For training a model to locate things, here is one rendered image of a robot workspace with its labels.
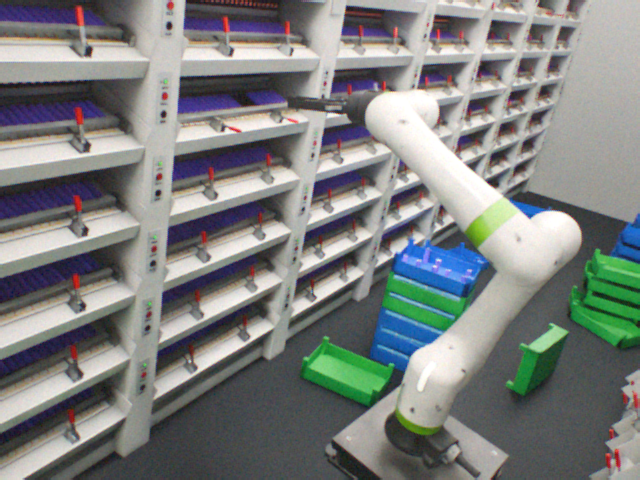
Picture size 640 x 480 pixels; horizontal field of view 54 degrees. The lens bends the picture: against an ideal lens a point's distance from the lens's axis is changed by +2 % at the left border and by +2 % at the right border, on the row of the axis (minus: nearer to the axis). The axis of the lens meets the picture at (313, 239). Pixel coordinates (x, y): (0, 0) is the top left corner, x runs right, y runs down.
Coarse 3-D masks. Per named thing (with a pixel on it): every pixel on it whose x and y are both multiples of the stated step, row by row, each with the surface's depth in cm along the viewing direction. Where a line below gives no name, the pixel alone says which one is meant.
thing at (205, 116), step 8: (272, 104) 193; (280, 104) 195; (200, 112) 167; (208, 112) 169; (216, 112) 171; (224, 112) 173; (232, 112) 176; (240, 112) 179; (248, 112) 182; (256, 112) 185; (264, 112) 189; (184, 120) 161; (192, 120) 164; (200, 120) 166; (208, 120) 169; (240, 120) 178
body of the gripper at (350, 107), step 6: (354, 96) 158; (360, 96) 157; (336, 102) 162; (348, 102) 158; (354, 102) 157; (342, 108) 159; (348, 108) 158; (354, 108) 157; (348, 114) 158; (354, 114) 157; (354, 120) 159
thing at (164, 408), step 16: (320, 304) 276; (336, 304) 285; (304, 320) 263; (288, 336) 256; (256, 352) 237; (224, 368) 222; (240, 368) 232; (192, 384) 211; (208, 384) 217; (176, 400) 204; (160, 416) 199; (96, 448) 179; (112, 448) 185; (64, 464) 172; (80, 464) 175
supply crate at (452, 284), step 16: (400, 256) 245; (416, 256) 253; (432, 256) 250; (448, 256) 247; (400, 272) 236; (416, 272) 233; (432, 272) 231; (464, 272) 246; (448, 288) 230; (464, 288) 227
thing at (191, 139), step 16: (192, 80) 176; (208, 80) 181; (224, 80) 187; (240, 80) 193; (256, 80) 199; (288, 96) 205; (304, 112) 203; (176, 128) 153; (192, 128) 164; (208, 128) 167; (240, 128) 176; (256, 128) 181; (272, 128) 187; (288, 128) 195; (304, 128) 203; (176, 144) 155; (192, 144) 161; (208, 144) 166; (224, 144) 173
